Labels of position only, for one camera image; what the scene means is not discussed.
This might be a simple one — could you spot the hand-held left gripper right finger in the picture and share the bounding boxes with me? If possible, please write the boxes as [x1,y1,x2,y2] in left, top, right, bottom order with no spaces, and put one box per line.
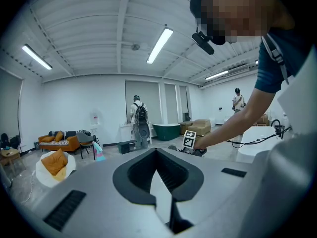
[156,147,253,238]

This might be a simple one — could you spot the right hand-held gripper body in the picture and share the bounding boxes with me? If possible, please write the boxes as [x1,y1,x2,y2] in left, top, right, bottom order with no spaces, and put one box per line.
[178,130,208,158]

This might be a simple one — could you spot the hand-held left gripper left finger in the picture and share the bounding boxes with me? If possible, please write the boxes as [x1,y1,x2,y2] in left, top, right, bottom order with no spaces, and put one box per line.
[24,147,174,238]

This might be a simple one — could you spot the person's right forearm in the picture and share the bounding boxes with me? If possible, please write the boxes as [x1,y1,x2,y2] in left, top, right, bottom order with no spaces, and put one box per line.
[194,87,280,150]

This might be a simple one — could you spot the small cardboard box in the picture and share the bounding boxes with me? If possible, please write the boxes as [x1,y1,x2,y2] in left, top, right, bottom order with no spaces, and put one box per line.
[179,120,194,135]

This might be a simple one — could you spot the large cardboard box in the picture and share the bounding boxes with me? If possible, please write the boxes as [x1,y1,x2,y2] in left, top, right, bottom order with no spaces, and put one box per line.
[187,119,212,137]

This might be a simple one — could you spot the dark green bathtub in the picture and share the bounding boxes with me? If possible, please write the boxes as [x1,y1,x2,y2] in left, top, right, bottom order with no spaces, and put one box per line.
[152,123,181,141]

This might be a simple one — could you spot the narrow grey roller blind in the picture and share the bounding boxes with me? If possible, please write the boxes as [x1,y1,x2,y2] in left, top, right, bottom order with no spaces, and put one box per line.
[164,83,179,124]
[178,85,191,114]

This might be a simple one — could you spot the pink blue towel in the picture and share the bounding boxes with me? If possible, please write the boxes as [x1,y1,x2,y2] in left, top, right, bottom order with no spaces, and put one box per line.
[92,141,106,162]

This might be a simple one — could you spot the black backpack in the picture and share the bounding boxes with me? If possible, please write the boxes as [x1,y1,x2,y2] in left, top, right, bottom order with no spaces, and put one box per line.
[135,103,149,122]

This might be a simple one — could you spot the white round chair orange cushion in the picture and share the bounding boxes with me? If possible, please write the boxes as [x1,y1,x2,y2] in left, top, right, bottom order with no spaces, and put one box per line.
[36,149,76,188]

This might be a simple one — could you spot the large orange pillow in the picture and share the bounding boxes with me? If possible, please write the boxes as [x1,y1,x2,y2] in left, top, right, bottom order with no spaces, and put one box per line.
[41,148,69,177]

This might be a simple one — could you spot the dark low stool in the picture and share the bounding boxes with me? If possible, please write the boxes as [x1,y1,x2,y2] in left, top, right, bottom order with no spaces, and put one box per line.
[117,139,137,155]

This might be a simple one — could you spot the white vanity unit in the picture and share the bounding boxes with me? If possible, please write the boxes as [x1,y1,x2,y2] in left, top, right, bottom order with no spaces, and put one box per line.
[120,122,153,145]

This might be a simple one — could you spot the white bathtub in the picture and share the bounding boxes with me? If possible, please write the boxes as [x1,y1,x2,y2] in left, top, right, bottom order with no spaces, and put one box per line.
[236,126,277,164]

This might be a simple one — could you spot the orange sofa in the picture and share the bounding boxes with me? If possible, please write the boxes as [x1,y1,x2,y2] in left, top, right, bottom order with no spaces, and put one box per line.
[38,130,81,154]

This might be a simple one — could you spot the wide grey roller blind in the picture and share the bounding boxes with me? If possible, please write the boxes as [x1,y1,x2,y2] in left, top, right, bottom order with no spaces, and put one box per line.
[125,80,163,125]
[0,67,24,143]

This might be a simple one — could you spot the long ceiling light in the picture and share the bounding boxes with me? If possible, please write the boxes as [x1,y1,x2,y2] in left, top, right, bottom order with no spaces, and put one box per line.
[21,43,53,71]
[204,69,230,81]
[146,27,174,64]

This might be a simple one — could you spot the grey chair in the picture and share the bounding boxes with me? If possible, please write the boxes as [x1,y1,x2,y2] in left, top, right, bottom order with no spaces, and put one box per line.
[76,131,97,160]

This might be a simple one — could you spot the black white striped throw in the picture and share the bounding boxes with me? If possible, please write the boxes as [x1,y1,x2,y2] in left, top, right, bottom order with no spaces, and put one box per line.
[39,130,78,146]

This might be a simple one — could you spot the white air vent grille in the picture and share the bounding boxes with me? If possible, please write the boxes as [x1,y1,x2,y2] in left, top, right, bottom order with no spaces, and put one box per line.
[224,64,250,78]

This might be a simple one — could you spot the white water dispenser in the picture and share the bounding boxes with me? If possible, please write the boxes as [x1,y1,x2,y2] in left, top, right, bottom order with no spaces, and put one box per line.
[89,110,100,143]

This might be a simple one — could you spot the black faucet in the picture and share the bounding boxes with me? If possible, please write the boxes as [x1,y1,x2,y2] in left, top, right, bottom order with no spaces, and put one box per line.
[270,119,285,140]

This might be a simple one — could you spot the small wooden side table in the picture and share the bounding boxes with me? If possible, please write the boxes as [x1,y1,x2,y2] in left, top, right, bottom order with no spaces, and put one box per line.
[0,147,22,176]

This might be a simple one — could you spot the black bag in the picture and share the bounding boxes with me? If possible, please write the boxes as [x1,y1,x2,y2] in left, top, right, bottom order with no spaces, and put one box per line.
[0,132,9,149]
[9,134,21,149]

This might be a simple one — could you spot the person's teal shirt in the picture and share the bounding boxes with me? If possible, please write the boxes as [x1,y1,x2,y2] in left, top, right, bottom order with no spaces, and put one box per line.
[255,27,315,94]

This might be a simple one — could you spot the person's head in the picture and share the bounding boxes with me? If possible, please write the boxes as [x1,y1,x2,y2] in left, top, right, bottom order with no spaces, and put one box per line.
[190,0,295,46]

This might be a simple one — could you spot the black cable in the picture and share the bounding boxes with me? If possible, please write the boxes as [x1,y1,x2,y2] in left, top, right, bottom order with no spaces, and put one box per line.
[224,125,292,149]

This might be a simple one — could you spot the black head-mounted camera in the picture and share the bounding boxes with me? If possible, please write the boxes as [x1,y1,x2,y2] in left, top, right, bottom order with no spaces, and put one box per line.
[192,31,215,56]

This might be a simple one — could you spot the grey backpack strap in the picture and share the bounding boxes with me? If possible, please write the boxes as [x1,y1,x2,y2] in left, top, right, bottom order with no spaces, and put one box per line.
[261,33,290,85]

